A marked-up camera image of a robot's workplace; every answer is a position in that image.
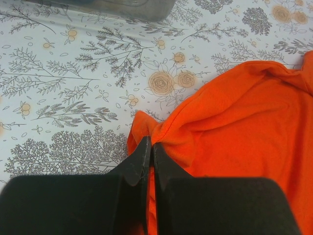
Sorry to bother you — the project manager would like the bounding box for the floral table mat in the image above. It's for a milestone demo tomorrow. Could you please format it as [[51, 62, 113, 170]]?
[[0, 0, 313, 186]]

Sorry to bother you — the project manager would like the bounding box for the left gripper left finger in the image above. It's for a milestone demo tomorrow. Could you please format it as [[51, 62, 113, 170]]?
[[0, 137, 152, 235]]

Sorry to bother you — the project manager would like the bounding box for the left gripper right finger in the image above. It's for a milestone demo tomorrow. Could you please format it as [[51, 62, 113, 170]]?
[[153, 143, 301, 235]]

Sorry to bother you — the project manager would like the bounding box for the orange t shirt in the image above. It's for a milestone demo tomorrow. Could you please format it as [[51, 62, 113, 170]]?
[[127, 51, 313, 235]]

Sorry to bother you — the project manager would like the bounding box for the clear plastic bin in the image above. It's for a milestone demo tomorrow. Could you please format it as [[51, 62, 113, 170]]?
[[34, 0, 176, 22]]

